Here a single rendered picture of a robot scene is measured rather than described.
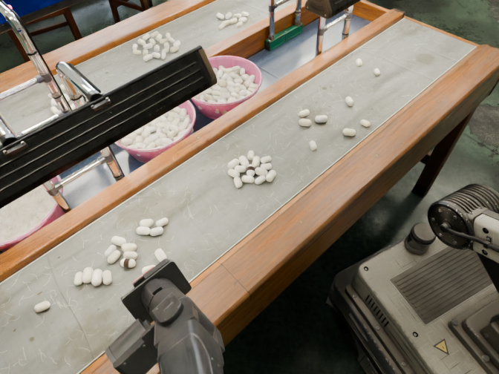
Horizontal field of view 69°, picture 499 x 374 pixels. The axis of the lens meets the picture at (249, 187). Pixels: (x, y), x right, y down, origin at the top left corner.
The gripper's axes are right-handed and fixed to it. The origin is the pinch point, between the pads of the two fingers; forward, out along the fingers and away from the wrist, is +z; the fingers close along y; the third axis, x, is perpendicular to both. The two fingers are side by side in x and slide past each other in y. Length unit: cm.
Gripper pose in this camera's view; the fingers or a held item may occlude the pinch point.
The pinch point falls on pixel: (145, 278)
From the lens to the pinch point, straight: 73.2
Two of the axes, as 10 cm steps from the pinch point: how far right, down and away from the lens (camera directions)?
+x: 4.6, 8.3, 3.1
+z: -4.8, -0.6, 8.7
